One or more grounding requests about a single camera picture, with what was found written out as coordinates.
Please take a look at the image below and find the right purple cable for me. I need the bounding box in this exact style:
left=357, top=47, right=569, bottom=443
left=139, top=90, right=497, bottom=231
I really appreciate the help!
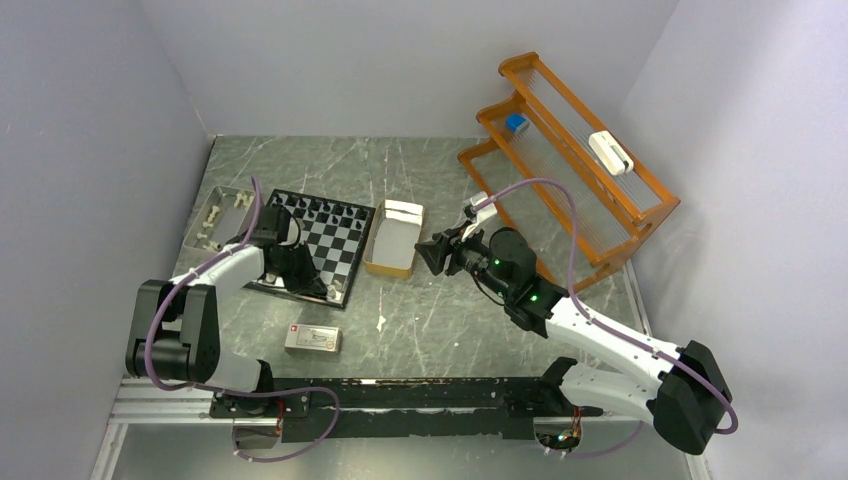
left=470, top=178, right=740, bottom=460

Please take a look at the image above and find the purple cable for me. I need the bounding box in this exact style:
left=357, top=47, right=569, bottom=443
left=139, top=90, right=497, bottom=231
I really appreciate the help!
left=143, top=175, right=342, bottom=464
left=470, top=178, right=740, bottom=460

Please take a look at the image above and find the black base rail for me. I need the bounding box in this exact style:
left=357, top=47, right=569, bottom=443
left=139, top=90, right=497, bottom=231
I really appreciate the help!
left=209, top=377, right=603, bottom=443

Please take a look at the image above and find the silver metal tin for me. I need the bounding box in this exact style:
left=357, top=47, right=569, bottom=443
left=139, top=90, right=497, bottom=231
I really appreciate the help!
left=182, top=185, right=255, bottom=257

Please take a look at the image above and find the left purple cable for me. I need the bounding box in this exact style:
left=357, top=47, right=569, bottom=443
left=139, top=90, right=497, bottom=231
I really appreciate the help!
left=143, top=175, right=342, bottom=464

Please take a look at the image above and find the small printed card box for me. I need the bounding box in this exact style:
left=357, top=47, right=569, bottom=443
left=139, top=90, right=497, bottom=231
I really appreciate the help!
left=284, top=323, right=343, bottom=354

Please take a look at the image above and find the orange wooden rack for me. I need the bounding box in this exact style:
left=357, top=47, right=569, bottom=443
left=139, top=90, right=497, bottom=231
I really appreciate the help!
left=458, top=52, right=680, bottom=290

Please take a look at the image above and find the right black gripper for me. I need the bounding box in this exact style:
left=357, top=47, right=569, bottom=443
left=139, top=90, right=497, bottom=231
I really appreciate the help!
left=414, top=219, right=513, bottom=300

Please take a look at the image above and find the white plastic device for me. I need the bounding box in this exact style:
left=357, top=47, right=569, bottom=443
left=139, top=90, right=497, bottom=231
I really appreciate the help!
left=588, top=130, right=634, bottom=176

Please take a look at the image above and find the blue small block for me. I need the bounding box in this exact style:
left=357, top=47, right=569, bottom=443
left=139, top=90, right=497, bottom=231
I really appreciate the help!
left=504, top=113, right=529, bottom=134

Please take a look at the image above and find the black white chess board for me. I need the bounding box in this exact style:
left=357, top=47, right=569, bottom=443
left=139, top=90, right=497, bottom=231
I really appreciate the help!
left=245, top=189, right=375, bottom=310

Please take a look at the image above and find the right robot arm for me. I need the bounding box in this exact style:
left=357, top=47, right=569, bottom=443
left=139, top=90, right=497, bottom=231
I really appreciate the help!
left=414, top=227, right=738, bottom=455

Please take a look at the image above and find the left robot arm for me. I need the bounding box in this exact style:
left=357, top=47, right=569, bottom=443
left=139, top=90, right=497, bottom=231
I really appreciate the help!
left=125, top=206, right=326, bottom=416

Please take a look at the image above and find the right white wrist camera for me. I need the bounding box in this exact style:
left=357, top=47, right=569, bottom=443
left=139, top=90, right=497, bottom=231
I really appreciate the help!
left=461, top=191, right=498, bottom=241

